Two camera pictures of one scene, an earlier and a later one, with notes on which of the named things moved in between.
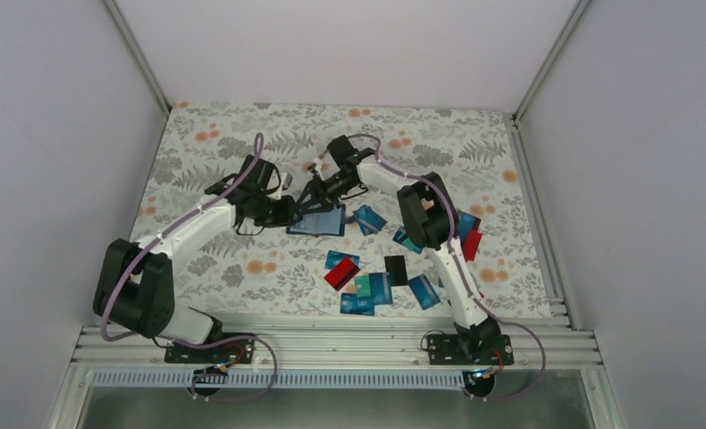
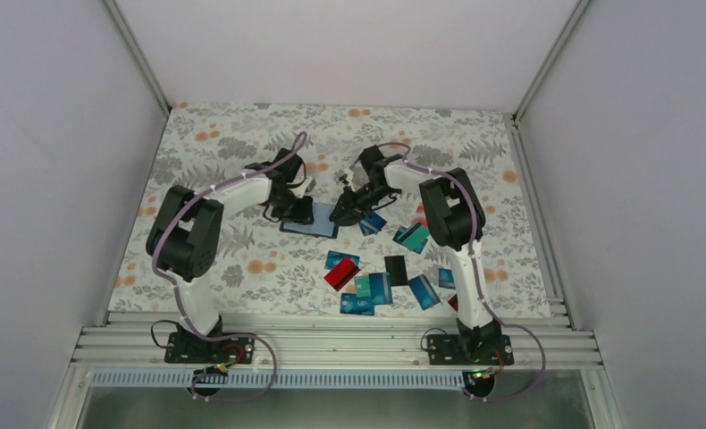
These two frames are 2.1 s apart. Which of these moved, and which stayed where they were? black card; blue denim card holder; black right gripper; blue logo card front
Moved: black right gripper
Stayed: blue logo card front; blue denim card holder; black card
